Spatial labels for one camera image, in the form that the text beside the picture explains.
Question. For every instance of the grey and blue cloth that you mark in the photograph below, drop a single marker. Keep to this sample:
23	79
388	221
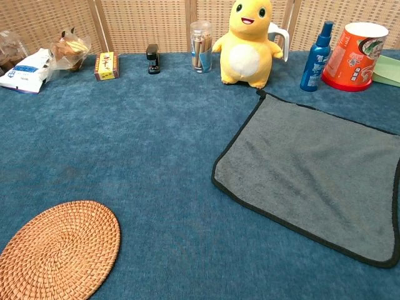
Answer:
306	175

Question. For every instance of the yellow red small box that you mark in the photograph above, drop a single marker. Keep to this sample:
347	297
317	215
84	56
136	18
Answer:
106	65

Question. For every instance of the clear jar of pencils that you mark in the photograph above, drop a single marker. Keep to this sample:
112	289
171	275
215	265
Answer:
201	47

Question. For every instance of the black stapler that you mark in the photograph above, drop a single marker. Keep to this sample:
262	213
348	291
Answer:
152	56

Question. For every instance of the red instant noodle cup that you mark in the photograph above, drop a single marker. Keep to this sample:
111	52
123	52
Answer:
350	59

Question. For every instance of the clear bag of bread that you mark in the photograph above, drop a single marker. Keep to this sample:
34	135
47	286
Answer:
70	50

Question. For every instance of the dark blue table cover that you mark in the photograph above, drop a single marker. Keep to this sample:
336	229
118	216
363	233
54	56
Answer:
156	140

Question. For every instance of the white blue snack packet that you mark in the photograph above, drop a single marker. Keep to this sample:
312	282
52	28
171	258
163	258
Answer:
25	72

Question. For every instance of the woven folding screen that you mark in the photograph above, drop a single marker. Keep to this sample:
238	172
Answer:
140	25

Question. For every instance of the white plastic pitcher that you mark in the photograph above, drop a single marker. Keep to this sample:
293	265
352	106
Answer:
272	29

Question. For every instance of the blue spray bottle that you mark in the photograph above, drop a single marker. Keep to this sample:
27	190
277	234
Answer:
315	62

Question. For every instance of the yellow plush toy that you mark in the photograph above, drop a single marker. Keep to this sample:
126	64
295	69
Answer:
247	40

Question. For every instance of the round woven rattan coaster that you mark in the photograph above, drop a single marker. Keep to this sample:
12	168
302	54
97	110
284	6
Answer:
59	253

